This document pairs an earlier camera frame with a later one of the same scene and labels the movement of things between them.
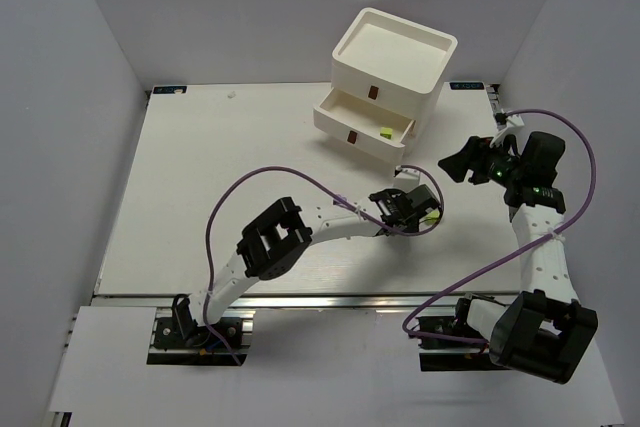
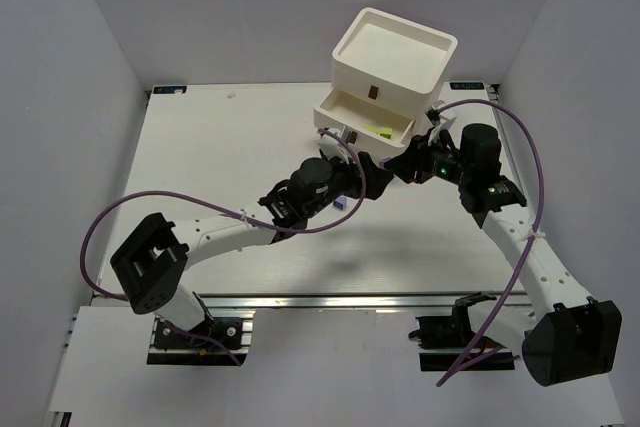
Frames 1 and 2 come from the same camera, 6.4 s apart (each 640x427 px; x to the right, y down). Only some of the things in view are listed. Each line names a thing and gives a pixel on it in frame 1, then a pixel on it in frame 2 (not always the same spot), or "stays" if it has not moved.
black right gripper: x=478 y=161 → x=413 y=161
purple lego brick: x=340 y=201 stays
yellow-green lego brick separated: x=386 y=132 stays
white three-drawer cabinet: x=386 y=78 stays
